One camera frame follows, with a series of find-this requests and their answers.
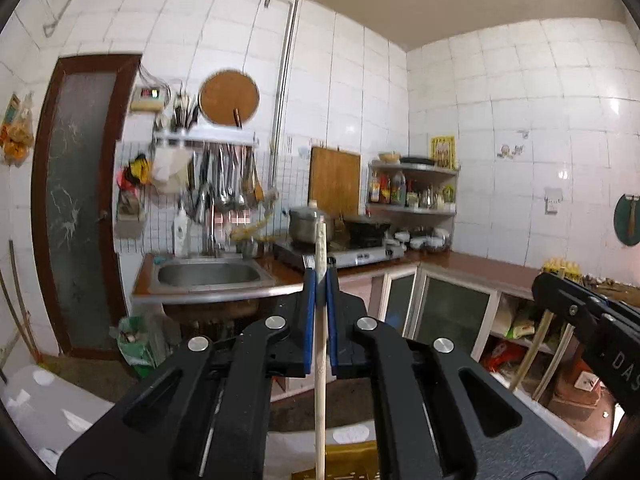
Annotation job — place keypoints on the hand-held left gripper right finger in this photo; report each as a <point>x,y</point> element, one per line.
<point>332,320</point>

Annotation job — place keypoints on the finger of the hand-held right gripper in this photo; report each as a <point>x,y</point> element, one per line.
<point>560,297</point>
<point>617,307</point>

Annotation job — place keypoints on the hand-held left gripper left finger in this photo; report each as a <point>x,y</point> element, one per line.
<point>310,320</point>

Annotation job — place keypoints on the wooden chopstick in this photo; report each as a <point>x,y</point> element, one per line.
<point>552,365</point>
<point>320,410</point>
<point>530,355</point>

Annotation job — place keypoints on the yellow perforated utensil holder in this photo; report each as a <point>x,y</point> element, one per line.
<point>350,462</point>

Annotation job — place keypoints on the hanging metal utensils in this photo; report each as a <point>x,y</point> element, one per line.
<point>225,185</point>

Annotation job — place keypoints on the yellow egg tray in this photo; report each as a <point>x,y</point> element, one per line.
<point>562,270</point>

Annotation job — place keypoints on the green yellow packet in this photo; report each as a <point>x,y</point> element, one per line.
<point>520,322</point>

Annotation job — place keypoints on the glass cabinet door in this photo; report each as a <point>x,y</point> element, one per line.
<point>400,305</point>
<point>457,312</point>

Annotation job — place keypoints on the gas stove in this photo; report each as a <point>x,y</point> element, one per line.
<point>360,256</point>

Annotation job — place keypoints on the red plastic bag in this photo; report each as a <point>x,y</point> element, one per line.
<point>500,355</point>

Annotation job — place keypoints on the small steel cup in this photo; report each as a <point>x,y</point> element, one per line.
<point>249,249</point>

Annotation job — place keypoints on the stainless steel pot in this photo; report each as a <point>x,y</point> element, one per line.
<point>302,225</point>

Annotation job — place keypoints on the black wok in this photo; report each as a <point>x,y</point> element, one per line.
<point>367,230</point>

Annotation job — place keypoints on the stainless steel sink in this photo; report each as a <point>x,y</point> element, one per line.
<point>207,275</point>

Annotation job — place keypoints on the metal faucet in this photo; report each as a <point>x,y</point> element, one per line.
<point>214,235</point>

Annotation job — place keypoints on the white corner shelf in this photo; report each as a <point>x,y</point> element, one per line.
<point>412,210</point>

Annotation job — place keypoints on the rectangular wooden cutting board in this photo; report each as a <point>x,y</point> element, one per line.
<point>334,182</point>

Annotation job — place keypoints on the row of condiment bottles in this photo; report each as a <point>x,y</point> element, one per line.
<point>400,190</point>

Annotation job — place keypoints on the white soap bottle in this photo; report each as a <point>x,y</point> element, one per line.
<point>181,235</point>

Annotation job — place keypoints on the green floor bag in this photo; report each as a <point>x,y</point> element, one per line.
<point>135,342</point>

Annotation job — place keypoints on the white hanging cloth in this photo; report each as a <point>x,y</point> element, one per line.
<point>167,170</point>

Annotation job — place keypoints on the round wooden cutting board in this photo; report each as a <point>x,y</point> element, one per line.
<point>227,95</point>

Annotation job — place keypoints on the brown framed glass door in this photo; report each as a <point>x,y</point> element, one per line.
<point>80,200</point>

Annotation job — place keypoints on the grey printed tablecloth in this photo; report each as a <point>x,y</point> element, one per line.
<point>50,410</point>

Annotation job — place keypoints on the leaning wooden sticks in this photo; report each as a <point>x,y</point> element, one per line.
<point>20,300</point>

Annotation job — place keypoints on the hanging orange plastic bag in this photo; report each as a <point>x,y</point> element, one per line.
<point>17,130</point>

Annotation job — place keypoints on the green round wall hanging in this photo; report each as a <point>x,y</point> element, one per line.
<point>631,220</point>

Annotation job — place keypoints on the white wall socket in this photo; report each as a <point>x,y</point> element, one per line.
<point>553,201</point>

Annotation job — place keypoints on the wall stickers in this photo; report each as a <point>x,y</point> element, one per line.
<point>510,151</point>

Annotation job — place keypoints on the yellow wall calendar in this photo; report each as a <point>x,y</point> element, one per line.
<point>442,152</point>

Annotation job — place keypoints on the grey wall basket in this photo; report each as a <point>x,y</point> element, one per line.
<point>130,215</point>

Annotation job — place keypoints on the white wall utensil rack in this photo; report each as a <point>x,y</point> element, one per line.
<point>205,136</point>

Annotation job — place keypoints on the grey wall pipe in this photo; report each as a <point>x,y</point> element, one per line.
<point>280,100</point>

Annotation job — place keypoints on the beige wall device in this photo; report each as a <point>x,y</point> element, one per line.
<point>147,98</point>

